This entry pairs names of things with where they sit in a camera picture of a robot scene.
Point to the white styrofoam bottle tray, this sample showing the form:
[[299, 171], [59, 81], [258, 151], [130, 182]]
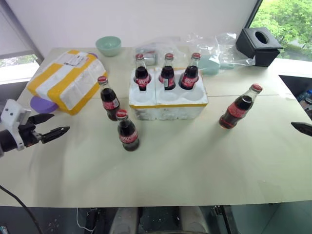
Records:
[[168, 104]]

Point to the mint green plate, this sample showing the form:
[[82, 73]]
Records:
[[210, 64]]

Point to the yellow white striped package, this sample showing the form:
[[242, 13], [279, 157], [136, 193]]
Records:
[[68, 80]]

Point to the purple round plate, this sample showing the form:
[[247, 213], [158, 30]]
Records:
[[42, 104]]

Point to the mint green bowl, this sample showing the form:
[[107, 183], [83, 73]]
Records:
[[108, 46]]

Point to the clear plastic bag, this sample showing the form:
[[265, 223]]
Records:
[[214, 46]]

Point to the black tissue box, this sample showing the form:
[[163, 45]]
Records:
[[259, 47]]

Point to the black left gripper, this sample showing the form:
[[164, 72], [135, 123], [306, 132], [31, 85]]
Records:
[[26, 135]]

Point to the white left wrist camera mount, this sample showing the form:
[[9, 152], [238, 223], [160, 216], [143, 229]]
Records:
[[12, 117]]

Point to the glass cola bottle red cap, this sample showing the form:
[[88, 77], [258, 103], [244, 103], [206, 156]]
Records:
[[237, 109], [110, 101], [167, 73], [128, 132], [142, 73], [190, 73]]

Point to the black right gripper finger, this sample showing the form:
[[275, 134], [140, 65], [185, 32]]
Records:
[[303, 127]]

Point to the clear packet with grey item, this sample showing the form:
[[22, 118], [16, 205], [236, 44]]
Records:
[[147, 53]]

